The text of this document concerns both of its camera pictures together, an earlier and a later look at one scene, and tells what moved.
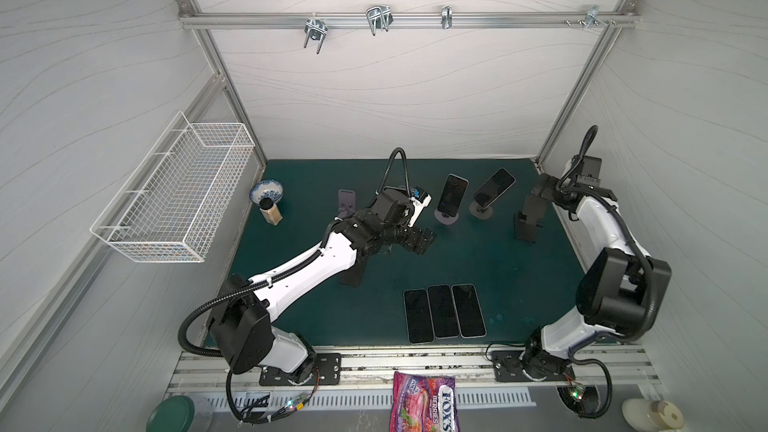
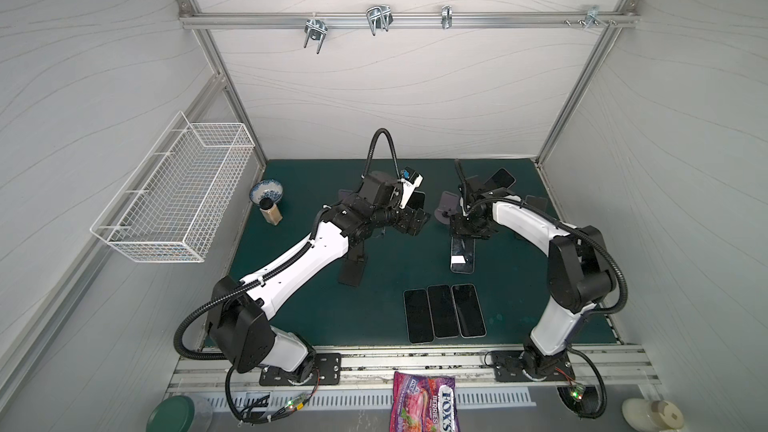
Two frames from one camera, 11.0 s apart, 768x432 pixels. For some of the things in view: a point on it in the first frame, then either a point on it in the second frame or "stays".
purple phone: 442,310 stays
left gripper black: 422,242 -> 417,221
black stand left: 353,275 stays
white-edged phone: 468,311 stays
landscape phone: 418,316 stays
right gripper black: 534,210 -> 468,226
